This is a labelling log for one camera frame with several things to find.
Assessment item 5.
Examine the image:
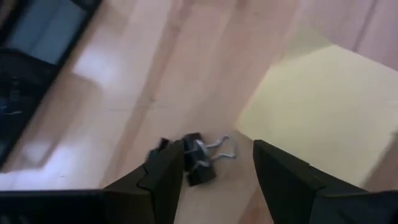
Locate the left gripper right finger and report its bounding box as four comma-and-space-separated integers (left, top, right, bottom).
252, 139, 398, 224

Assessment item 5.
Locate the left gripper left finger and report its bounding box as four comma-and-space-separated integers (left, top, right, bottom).
102, 139, 187, 224

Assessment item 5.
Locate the black binder clip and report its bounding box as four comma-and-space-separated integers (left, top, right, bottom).
182, 133, 239, 187

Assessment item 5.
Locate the yellow sticky note pad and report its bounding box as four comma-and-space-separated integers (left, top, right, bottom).
234, 45, 398, 187

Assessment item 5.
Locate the black mesh desk organizer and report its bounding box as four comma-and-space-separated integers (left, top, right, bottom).
0, 0, 103, 172

